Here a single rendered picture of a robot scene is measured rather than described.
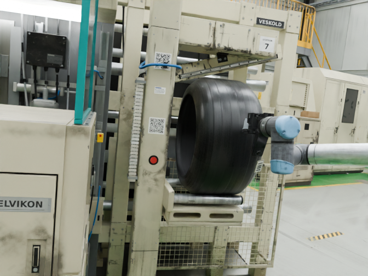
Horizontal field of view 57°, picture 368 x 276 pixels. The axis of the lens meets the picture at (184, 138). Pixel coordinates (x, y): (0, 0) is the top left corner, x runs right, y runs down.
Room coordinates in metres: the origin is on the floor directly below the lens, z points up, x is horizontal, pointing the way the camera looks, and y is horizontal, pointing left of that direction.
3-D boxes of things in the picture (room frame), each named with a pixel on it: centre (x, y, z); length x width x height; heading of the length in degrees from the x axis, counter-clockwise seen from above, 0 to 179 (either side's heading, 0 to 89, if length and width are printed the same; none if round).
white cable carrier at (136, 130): (1.55, 0.22, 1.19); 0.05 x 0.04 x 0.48; 14
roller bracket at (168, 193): (1.64, 0.07, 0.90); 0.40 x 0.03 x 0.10; 14
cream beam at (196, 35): (2.00, -0.15, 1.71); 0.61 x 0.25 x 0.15; 104
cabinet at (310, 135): (6.21, -1.95, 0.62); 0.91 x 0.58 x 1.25; 122
